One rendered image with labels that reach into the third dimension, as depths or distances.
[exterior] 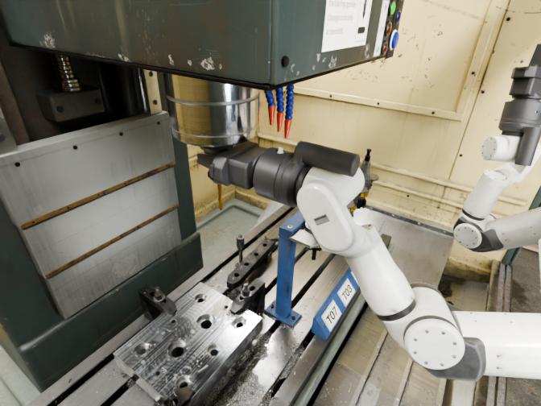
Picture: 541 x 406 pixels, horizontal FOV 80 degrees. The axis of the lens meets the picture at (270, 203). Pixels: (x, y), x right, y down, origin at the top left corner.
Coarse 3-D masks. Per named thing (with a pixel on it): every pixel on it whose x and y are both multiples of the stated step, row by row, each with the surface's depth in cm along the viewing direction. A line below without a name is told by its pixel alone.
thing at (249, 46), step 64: (0, 0) 60; (64, 0) 49; (128, 0) 42; (192, 0) 36; (256, 0) 32; (320, 0) 38; (128, 64) 47; (192, 64) 40; (256, 64) 35; (320, 64) 42
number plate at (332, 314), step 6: (330, 306) 95; (336, 306) 97; (324, 312) 93; (330, 312) 94; (336, 312) 96; (324, 318) 92; (330, 318) 94; (336, 318) 95; (330, 324) 93; (330, 330) 92
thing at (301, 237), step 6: (294, 234) 81; (300, 234) 81; (306, 234) 81; (312, 234) 81; (294, 240) 79; (300, 240) 79; (306, 240) 79; (312, 240) 79; (306, 246) 78; (312, 246) 78
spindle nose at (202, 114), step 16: (176, 80) 49; (192, 80) 48; (176, 96) 50; (192, 96) 49; (208, 96) 49; (224, 96) 49; (240, 96) 51; (256, 96) 54; (176, 112) 52; (192, 112) 50; (208, 112) 50; (224, 112) 51; (240, 112) 52; (256, 112) 55; (176, 128) 54; (192, 128) 52; (208, 128) 51; (224, 128) 52; (240, 128) 53; (256, 128) 58; (192, 144) 54; (208, 144) 53; (224, 144) 53
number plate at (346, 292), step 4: (348, 280) 105; (344, 284) 103; (348, 284) 104; (340, 288) 101; (344, 288) 102; (348, 288) 103; (352, 288) 105; (340, 292) 100; (344, 292) 101; (348, 292) 103; (352, 292) 104; (340, 296) 100; (344, 296) 101; (348, 296) 102; (352, 296) 103; (344, 300) 100; (348, 300) 101
